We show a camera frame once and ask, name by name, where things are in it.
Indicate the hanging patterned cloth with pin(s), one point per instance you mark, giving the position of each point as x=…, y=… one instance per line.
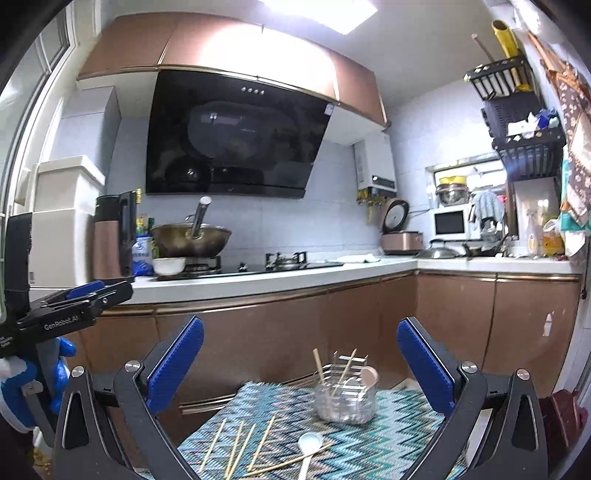
x=573, y=93

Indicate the white ceramic bowl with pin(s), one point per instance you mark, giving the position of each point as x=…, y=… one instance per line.
x=167, y=267

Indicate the bamboo chopstick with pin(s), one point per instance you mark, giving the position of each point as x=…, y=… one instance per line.
x=319, y=367
x=340, y=384

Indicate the black gas stove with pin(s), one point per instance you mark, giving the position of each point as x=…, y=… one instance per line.
x=273, y=263

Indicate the metal wok with handle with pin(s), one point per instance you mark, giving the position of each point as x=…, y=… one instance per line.
x=192, y=238

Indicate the bamboo chopstick one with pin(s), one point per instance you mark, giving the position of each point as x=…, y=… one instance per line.
x=211, y=447

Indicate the black wall storage rack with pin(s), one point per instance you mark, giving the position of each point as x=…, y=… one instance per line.
x=526, y=135

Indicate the white water heater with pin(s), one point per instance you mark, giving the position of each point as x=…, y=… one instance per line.
x=375, y=165

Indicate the white microwave oven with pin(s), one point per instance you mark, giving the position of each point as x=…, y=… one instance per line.
x=452, y=223

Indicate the brown electric kettle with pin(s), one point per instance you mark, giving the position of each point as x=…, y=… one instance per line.
x=114, y=234

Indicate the metal pot lid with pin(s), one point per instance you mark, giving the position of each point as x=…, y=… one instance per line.
x=438, y=250

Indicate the bamboo chopstick three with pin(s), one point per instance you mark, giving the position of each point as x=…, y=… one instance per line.
x=241, y=452

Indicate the bamboo chopstick five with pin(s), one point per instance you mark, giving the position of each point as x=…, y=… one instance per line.
x=284, y=464

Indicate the clear glass utensil holder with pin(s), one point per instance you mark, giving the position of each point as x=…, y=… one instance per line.
x=344, y=408

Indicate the pink rice cooker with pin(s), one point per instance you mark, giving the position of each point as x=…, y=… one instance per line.
x=396, y=239

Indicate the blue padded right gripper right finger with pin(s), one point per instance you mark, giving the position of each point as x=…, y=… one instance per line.
x=434, y=367

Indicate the bamboo chopstick four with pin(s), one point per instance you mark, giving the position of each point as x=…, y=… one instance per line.
x=262, y=441

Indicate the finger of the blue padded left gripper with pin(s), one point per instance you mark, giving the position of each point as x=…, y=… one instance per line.
x=85, y=290

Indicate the blue label bottle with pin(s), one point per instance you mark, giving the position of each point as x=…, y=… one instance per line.
x=142, y=255

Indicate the white ceramic spoon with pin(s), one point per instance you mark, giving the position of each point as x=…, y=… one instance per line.
x=308, y=443

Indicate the pink ceramic spoon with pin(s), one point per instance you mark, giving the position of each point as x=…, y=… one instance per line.
x=369, y=378

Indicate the bamboo chopstick two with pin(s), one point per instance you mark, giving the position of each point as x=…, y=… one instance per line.
x=231, y=457

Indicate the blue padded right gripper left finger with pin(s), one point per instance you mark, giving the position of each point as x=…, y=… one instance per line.
x=168, y=363

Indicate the black range hood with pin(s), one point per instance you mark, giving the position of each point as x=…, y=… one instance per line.
x=210, y=133

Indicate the yellow roll on rack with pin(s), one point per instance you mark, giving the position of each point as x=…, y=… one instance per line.
x=510, y=48

